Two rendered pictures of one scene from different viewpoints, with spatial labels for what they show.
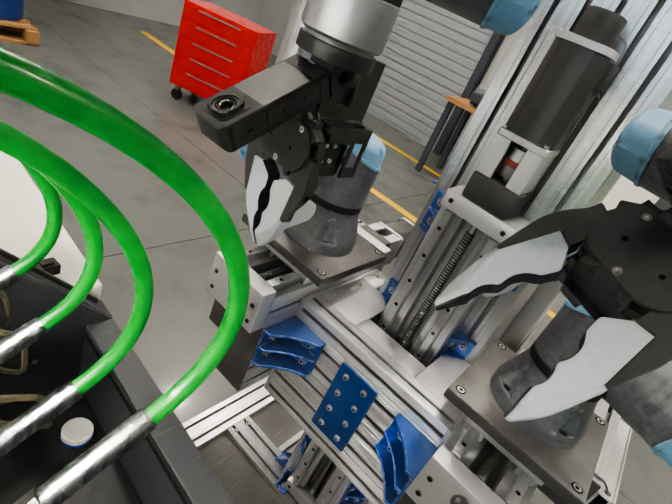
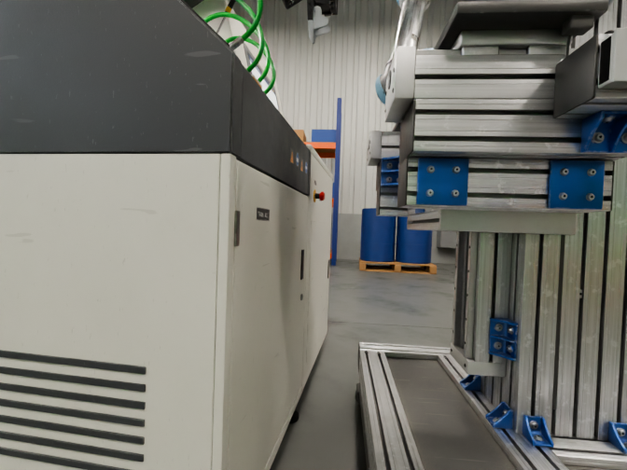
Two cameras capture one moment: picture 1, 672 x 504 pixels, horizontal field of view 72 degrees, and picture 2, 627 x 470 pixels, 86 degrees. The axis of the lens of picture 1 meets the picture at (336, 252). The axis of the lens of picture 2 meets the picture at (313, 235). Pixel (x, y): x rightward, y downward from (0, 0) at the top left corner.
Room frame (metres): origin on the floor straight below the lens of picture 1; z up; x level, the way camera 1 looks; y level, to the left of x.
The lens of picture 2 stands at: (0.05, -0.84, 0.68)
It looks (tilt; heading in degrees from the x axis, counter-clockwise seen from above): 1 degrees down; 67
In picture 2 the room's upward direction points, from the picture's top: 2 degrees clockwise
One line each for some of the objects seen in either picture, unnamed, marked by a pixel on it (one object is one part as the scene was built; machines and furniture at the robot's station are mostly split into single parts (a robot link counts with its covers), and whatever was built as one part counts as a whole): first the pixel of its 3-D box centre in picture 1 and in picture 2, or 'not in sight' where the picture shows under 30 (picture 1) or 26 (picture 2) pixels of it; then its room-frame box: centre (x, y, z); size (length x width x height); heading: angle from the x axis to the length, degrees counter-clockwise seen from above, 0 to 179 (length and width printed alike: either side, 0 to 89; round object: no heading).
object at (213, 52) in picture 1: (220, 65); not in sight; (4.31, 1.69, 0.43); 0.70 x 0.46 x 0.86; 87
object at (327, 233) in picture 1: (327, 214); not in sight; (0.84, 0.05, 1.09); 0.15 x 0.15 x 0.10
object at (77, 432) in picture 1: (77, 432); not in sight; (0.38, 0.22, 0.84); 0.04 x 0.04 x 0.01
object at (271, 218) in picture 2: not in sight; (279, 313); (0.32, 0.00, 0.44); 0.65 x 0.02 x 0.68; 57
